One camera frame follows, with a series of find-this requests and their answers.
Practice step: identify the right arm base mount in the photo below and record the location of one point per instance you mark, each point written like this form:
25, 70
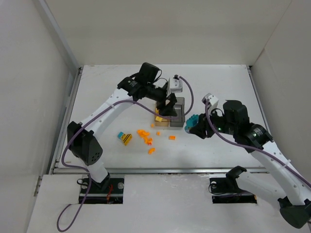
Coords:
223, 191

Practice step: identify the grey transparent container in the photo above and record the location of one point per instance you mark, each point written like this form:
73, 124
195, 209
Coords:
179, 120

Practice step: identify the aluminium rail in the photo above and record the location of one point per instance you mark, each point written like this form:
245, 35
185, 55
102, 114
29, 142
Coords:
57, 169

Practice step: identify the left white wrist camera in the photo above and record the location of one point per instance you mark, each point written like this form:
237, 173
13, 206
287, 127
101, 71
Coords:
175, 85

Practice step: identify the yellow black striped lego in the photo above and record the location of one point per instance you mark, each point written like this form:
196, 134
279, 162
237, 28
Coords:
126, 138

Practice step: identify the yellow lego brick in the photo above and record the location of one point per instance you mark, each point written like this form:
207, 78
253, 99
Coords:
157, 118

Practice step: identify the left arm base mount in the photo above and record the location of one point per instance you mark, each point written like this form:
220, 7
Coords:
113, 194

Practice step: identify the teal lego creature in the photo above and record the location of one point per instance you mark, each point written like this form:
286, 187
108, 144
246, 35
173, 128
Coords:
191, 122

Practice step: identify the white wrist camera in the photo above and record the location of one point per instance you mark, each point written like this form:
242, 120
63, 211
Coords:
210, 101
175, 85

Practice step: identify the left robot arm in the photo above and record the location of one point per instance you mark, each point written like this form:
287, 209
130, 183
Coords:
83, 137

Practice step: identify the orange curved lego lower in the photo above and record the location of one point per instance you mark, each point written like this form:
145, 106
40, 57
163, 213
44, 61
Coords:
151, 150

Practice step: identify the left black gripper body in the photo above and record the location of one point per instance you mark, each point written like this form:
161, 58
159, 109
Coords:
168, 101

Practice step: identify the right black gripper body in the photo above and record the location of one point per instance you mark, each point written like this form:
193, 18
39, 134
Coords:
202, 125

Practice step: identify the small teal yellow lego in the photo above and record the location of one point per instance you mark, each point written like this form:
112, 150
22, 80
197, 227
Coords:
120, 135

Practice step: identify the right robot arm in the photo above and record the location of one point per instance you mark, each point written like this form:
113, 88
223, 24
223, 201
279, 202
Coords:
292, 197

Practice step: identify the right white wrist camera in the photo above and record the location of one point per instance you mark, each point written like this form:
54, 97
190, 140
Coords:
210, 101

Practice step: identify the amber transparent container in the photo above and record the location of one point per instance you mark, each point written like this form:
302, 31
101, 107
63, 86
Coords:
163, 123

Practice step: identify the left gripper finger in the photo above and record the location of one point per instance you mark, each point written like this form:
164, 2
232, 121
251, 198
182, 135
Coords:
170, 103
161, 106

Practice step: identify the orange lego cluster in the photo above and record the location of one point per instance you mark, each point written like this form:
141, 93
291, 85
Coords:
145, 136

